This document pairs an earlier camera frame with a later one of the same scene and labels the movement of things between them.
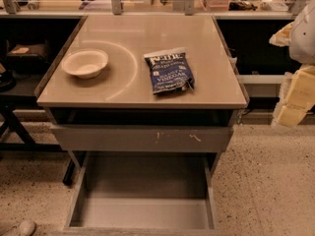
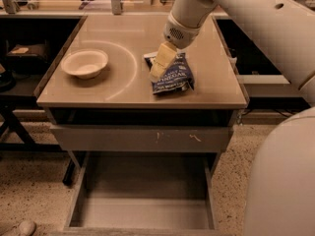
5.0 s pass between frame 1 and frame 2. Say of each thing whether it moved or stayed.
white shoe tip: stayed
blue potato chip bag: stayed
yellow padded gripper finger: moved
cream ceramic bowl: stayed
